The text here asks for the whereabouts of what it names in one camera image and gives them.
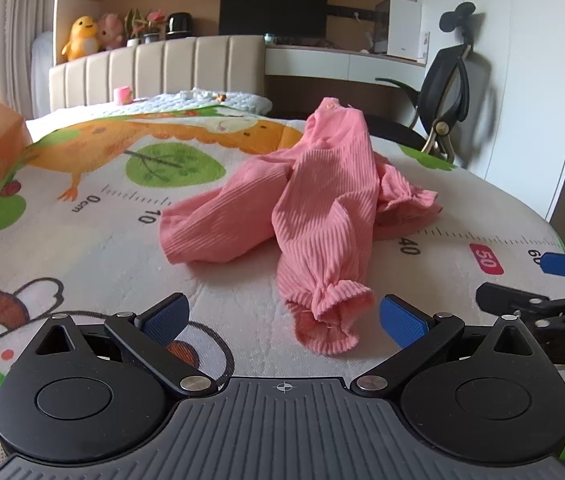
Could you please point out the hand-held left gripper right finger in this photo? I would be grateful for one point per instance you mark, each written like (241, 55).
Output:
(405, 322)

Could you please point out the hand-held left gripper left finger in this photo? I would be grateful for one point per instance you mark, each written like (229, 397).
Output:
(167, 317)

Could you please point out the pink ribbed romper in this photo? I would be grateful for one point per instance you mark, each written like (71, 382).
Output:
(312, 195)

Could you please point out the printed play mat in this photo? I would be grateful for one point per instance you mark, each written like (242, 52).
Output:
(112, 250)

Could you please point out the black office chair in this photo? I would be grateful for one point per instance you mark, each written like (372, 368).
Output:
(445, 95)

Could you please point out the white quilt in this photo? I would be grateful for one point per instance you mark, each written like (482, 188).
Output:
(222, 102)

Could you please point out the pink cup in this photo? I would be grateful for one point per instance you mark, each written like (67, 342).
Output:
(123, 95)

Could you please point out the beige padded headboard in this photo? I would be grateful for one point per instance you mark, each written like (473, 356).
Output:
(162, 65)

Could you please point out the white desk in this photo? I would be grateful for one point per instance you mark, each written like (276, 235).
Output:
(312, 62)

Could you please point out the white box appliance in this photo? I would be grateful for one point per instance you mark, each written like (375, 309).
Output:
(402, 27)

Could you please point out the pink plush toy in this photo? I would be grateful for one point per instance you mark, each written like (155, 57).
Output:
(111, 32)

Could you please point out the potted plant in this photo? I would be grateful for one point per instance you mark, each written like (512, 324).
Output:
(154, 25)
(135, 27)

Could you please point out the yellow plush duck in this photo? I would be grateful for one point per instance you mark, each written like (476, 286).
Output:
(81, 37)

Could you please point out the black monitor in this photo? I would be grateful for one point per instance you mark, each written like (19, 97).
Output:
(272, 10)

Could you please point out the light curtain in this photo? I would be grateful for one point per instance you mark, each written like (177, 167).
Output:
(17, 20)

